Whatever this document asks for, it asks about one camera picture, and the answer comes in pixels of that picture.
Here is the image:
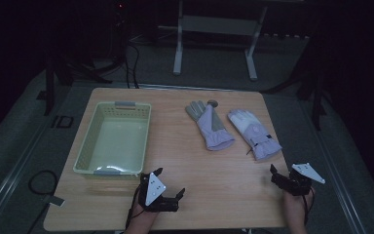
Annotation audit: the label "black stand with legs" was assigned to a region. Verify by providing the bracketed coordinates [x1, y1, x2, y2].
[262, 32, 330, 132]

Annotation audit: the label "black looped floor cable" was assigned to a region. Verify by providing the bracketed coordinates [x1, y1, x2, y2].
[27, 169, 59, 197]

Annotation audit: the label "dark device with red light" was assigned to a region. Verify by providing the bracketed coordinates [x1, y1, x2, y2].
[113, 0, 130, 30]

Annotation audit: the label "black rectangular floor bracket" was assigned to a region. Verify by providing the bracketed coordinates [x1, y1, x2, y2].
[51, 114, 75, 130]

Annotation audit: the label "black hanging cables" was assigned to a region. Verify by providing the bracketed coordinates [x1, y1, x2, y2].
[122, 40, 141, 90]

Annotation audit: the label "grey tape piece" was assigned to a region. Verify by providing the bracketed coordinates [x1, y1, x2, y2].
[48, 195, 66, 208]

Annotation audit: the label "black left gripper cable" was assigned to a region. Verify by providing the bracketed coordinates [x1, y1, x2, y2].
[124, 184, 144, 232]

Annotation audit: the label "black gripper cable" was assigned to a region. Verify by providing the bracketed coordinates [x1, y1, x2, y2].
[124, 184, 144, 232]
[301, 187, 316, 226]

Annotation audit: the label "lilac glove with white back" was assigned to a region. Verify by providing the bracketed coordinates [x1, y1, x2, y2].
[227, 108, 283, 162]

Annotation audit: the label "pale green plastic basket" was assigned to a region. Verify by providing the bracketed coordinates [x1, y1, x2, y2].
[72, 100, 153, 177]

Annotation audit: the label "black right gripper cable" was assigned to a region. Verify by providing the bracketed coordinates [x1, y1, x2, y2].
[301, 187, 316, 226]

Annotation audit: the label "person's left hand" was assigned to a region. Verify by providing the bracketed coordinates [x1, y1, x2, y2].
[131, 194, 160, 225]

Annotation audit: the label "person's right hand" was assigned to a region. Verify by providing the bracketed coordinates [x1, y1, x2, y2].
[283, 189, 316, 223]

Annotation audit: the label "lilac glove with grey palm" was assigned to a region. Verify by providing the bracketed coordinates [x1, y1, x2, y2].
[184, 99, 236, 152]

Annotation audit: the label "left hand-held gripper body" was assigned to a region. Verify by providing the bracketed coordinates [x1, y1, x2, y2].
[138, 172, 180, 214]

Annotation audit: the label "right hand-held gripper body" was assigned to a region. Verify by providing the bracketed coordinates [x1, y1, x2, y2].
[280, 162, 326, 196]

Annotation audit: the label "black tripod stand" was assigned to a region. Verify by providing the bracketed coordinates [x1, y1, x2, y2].
[43, 53, 113, 117]

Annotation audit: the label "white metal stand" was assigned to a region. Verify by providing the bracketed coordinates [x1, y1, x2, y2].
[158, 0, 269, 82]

